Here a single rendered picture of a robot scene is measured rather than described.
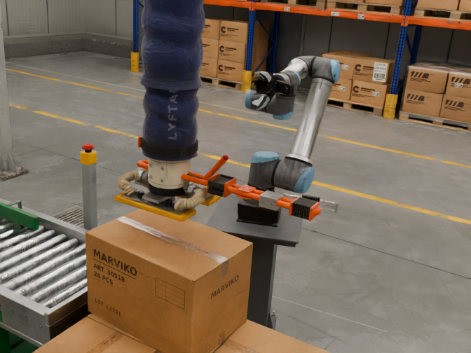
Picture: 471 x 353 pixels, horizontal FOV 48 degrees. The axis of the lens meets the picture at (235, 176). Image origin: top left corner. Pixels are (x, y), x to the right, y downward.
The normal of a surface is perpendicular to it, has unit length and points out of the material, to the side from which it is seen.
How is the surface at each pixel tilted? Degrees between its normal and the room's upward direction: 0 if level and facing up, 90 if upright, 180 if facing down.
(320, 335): 0
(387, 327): 0
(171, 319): 90
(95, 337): 0
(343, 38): 90
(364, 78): 94
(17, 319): 90
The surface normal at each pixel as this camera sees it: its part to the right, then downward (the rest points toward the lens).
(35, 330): -0.50, 0.27
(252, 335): 0.07, -0.94
